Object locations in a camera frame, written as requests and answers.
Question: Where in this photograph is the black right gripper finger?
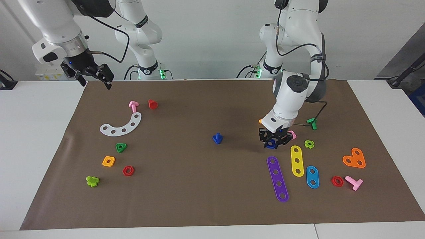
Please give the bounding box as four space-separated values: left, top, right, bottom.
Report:
74 68 87 87
96 64 115 90

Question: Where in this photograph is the yellow three-hole strip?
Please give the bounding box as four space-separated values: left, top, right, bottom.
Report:
291 145 304 177

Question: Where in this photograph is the purple four-hole strip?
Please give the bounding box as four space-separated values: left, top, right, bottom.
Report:
267 156 289 202

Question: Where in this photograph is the blue two-hole strip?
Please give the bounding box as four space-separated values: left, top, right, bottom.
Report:
306 166 320 189

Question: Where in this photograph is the white curved five-hole strip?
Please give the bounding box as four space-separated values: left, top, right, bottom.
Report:
100 112 142 137

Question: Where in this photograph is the black stand foot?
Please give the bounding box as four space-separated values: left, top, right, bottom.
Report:
0 69 18 91

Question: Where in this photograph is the orange three-hole corner plate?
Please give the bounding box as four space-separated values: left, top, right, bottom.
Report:
342 148 366 169

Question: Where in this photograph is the brown table mat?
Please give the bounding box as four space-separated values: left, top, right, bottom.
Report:
20 80 425 230

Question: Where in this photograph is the black tripod stand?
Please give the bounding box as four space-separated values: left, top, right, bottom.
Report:
387 55 425 88

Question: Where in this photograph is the blue box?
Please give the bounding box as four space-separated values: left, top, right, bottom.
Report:
408 85 425 117

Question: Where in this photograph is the dark grey panel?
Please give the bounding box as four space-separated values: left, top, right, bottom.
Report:
375 32 425 80

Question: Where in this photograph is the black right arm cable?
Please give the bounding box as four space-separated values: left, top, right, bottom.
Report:
87 13 130 63

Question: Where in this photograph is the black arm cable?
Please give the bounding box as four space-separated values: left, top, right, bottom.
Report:
275 0 330 126
87 13 130 63

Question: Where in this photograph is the black base cable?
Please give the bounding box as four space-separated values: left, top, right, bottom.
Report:
124 64 139 80
236 65 263 79

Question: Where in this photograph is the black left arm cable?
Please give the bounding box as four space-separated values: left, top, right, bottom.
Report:
275 0 330 126

